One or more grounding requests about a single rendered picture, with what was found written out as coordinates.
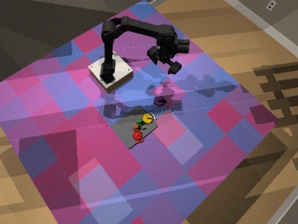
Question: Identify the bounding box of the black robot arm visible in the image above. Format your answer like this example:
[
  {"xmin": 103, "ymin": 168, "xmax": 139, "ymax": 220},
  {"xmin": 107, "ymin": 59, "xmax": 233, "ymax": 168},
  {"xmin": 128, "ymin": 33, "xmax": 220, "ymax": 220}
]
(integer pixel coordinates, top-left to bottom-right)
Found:
[{"xmin": 99, "ymin": 16, "xmax": 190, "ymax": 84}]

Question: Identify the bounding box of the purple gear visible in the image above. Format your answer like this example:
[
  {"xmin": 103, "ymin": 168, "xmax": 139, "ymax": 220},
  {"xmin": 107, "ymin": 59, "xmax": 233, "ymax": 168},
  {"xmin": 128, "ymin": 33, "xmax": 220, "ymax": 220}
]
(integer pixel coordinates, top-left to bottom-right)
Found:
[{"xmin": 154, "ymin": 96, "xmax": 164, "ymax": 106}]

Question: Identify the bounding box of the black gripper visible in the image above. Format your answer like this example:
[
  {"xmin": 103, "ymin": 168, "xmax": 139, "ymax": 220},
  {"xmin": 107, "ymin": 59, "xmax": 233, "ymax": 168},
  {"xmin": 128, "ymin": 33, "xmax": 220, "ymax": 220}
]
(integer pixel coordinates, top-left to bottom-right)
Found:
[{"xmin": 147, "ymin": 46, "xmax": 182, "ymax": 74}]

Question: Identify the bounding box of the yellow gear with black stripe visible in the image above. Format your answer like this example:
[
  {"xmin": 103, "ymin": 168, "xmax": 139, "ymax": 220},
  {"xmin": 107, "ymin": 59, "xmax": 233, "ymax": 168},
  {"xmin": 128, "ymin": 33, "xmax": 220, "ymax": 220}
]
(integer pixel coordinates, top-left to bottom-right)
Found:
[{"xmin": 142, "ymin": 114, "xmax": 153, "ymax": 124}]

